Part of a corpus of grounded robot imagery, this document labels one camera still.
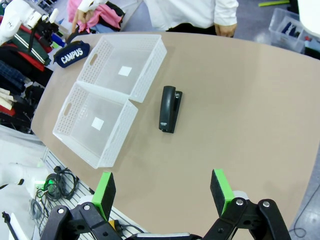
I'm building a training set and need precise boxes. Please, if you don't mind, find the green red striped garment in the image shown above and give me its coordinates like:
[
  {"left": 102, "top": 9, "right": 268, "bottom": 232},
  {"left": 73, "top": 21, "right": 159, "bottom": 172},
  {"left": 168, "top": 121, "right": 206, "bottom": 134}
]
[{"left": 0, "top": 24, "right": 53, "bottom": 74}]

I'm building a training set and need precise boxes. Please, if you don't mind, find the black cable bundle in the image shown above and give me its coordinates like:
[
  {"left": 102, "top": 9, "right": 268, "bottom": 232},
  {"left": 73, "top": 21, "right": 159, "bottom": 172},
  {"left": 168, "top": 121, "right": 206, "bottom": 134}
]
[{"left": 35, "top": 165, "right": 80, "bottom": 201}]

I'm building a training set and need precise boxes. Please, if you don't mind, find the navy CAMPUS pencil pouch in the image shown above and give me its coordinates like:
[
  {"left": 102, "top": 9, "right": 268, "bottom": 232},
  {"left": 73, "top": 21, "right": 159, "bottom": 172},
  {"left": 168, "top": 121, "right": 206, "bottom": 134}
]
[{"left": 53, "top": 40, "right": 91, "bottom": 69}]

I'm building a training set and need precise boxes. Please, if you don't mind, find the pink garment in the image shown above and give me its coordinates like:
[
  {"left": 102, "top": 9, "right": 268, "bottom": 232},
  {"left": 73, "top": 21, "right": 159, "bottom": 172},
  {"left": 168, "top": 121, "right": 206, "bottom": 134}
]
[{"left": 68, "top": 0, "right": 125, "bottom": 33}]

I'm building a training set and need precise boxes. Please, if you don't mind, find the white robot base green light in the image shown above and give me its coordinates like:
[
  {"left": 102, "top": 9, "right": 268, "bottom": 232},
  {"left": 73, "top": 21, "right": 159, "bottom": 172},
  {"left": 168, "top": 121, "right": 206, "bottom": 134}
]
[{"left": 0, "top": 161, "right": 50, "bottom": 198}]

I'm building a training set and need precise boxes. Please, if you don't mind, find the person's left forearm white sleeve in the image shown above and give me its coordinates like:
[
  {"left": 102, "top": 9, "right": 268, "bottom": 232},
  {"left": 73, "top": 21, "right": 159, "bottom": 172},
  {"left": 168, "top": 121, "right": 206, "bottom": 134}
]
[{"left": 212, "top": 0, "right": 239, "bottom": 27}]

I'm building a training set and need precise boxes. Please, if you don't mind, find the black stapler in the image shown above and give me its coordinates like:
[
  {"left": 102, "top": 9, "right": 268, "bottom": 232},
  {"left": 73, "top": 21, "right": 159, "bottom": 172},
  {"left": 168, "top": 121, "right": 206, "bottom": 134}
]
[{"left": 158, "top": 85, "right": 183, "bottom": 134}]

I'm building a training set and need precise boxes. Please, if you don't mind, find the person's right hand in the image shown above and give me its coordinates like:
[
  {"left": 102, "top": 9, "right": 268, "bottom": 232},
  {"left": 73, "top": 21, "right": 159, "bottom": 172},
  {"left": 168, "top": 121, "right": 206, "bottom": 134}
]
[{"left": 71, "top": 9, "right": 95, "bottom": 34}]

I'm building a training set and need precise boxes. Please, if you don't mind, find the clear plastic storage box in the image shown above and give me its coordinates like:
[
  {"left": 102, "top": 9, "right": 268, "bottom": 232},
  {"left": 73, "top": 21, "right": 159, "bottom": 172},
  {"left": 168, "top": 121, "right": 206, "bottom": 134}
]
[{"left": 268, "top": 7, "right": 309, "bottom": 54}]

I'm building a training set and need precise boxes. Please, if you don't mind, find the grey aluminium frame rail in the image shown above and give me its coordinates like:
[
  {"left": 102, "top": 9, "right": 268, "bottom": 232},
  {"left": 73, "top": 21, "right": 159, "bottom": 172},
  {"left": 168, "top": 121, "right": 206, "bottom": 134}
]
[{"left": 41, "top": 146, "right": 151, "bottom": 235}]

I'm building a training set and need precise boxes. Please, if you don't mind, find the person in white shirt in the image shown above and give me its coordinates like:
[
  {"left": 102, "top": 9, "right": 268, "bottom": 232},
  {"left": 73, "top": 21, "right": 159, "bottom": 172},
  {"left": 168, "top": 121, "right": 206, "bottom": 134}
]
[{"left": 143, "top": 0, "right": 218, "bottom": 32}]

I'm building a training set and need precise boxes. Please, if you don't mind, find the person's left hand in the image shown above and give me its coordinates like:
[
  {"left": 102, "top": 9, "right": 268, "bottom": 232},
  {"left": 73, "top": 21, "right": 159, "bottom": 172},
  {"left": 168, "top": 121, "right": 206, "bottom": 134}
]
[{"left": 214, "top": 23, "right": 238, "bottom": 39}]

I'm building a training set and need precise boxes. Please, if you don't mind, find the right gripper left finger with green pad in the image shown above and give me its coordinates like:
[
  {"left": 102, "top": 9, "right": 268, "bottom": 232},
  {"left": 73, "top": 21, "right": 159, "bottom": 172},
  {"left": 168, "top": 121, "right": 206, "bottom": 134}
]
[{"left": 39, "top": 171, "right": 119, "bottom": 240}]

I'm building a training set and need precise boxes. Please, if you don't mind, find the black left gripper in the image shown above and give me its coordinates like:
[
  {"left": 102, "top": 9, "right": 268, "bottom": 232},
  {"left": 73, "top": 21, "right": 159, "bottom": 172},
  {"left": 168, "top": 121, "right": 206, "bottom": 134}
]
[{"left": 36, "top": 21, "right": 64, "bottom": 50}]

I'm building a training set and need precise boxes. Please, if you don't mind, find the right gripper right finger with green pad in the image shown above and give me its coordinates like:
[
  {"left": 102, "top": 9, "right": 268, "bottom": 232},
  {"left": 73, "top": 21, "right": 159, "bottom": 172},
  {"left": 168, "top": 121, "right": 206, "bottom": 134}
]
[{"left": 203, "top": 169, "right": 292, "bottom": 240}]

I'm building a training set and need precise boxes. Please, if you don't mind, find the person's right forearm white sleeve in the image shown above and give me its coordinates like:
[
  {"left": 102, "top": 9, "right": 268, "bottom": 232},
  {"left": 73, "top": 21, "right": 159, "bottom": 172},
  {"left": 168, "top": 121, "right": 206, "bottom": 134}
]
[{"left": 77, "top": 0, "right": 107, "bottom": 12}]

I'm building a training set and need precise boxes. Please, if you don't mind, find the dark plaid cloth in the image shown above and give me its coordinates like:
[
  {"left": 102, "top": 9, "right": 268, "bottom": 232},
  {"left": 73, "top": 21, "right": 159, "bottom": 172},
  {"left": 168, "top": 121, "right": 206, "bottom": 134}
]
[{"left": 0, "top": 59, "right": 27, "bottom": 95}]

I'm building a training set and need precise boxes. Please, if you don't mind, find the black floor cable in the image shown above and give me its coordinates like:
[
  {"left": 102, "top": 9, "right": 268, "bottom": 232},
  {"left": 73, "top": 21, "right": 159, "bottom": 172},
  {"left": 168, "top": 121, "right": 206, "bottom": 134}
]
[{"left": 291, "top": 184, "right": 320, "bottom": 239}]

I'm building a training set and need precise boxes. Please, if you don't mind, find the bright green stick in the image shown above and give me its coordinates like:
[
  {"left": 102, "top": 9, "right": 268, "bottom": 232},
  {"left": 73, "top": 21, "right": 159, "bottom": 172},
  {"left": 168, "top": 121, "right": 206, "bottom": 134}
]
[{"left": 258, "top": 0, "right": 289, "bottom": 8}]

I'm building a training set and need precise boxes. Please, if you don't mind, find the white perforated plastic basket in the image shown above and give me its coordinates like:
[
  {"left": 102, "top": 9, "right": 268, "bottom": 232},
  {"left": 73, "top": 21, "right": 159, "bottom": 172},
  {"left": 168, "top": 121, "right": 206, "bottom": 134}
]
[
  {"left": 52, "top": 81, "right": 139, "bottom": 169},
  {"left": 77, "top": 34, "right": 168, "bottom": 104}
]

